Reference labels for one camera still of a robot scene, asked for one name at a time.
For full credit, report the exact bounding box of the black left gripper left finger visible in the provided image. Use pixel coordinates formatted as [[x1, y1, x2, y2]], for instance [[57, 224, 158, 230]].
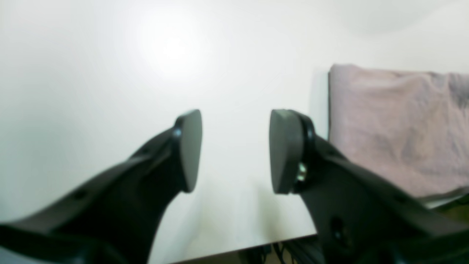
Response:
[[0, 110, 203, 264]]

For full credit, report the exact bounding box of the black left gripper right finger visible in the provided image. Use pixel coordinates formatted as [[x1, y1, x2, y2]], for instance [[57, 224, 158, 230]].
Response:
[[269, 110, 468, 264]]

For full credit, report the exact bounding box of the mauve t-shirt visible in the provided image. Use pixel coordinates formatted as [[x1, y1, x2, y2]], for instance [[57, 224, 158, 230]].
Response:
[[329, 65, 469, 201]]

